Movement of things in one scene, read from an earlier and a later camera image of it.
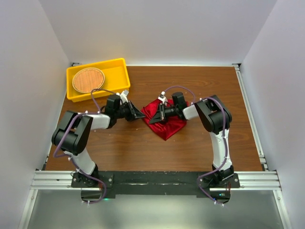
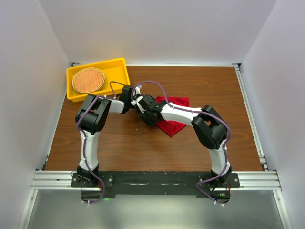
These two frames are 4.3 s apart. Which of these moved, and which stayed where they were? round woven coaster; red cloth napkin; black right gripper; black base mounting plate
Moved: red cloth napkin; black right gripper
Stayed: round woven coaster; black base mounting plate
